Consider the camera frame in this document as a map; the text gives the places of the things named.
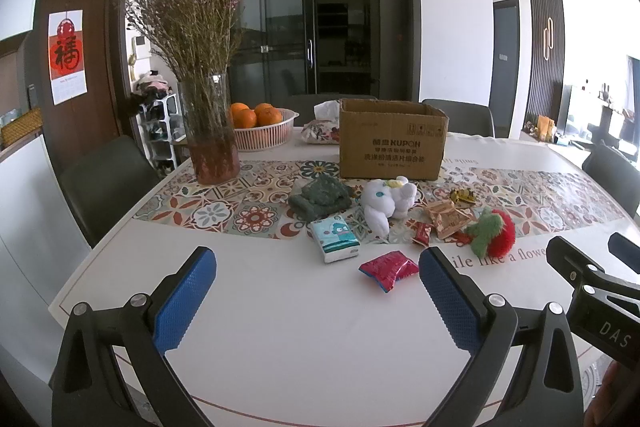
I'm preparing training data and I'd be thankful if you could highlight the red strawberry plush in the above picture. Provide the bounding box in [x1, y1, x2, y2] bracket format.
[464, 208, 516, 259]

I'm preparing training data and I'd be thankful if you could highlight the yellow toy keychain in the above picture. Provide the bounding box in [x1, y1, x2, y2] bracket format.
[449, 188, 476, 207]

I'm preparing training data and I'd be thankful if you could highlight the gold foil snack wrapper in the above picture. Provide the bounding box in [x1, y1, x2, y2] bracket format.
[425, 199, 473, 239]

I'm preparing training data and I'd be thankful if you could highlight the small red candy wrapper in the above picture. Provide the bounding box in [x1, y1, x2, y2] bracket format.
[412, 222, 432, 248]

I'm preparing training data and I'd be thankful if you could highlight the red snack packet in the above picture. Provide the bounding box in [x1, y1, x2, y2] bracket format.
[359, 251, 419, 293]

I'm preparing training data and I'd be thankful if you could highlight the white plush toy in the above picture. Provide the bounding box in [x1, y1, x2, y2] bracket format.
[360, 176, 418, 239]

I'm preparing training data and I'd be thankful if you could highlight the blue tissue pack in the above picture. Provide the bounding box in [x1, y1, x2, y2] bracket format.
[309, 215, 360, 263]

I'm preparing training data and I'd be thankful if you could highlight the person right hand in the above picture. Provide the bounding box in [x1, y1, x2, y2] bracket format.
[584, 361, 631, 427]

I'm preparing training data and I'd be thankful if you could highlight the dark chair right side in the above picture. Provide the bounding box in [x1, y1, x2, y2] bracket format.
[582, 142, 640, 217]

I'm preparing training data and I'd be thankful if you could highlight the white tv cabinet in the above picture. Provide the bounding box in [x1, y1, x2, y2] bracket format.
[520, 115, 593, 164]

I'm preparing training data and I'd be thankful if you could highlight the dark chair back right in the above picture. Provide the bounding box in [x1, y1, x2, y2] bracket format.
[422, 98, 496, 138]

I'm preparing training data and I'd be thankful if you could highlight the dark chair left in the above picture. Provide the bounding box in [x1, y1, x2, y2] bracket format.
[58, 135, 160, 247]

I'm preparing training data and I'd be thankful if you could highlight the brown cardboard box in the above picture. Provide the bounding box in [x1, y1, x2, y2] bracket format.
[340, 98, 449, 181]

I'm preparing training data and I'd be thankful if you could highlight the patterned table runner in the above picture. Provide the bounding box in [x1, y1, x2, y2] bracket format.
[134, 160, 626, 244]

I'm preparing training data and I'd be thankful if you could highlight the white shoe rack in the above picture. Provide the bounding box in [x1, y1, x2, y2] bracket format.
[131, 69, 186, 174]

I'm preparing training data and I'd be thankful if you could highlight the floral tissue box cover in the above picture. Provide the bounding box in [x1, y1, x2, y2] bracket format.
[300, 100, 341, 145]

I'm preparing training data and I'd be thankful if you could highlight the white basket of oranges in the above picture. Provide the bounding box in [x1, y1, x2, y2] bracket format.
[231, 103, 299, 152]

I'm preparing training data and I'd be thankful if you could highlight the dark chair behind box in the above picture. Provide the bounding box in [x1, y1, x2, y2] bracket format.
[284, 93, 375, 127]

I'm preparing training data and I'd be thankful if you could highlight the red fu calendar poster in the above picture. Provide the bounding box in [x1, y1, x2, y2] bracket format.
[47, 10, 88, 105]

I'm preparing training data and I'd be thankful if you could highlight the black glass sliding door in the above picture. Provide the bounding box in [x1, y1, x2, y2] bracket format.
[229, 0, 421, 107]

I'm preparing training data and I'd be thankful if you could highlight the glass vase with dried flowers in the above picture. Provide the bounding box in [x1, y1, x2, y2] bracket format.
[124, 0, 242, 185]

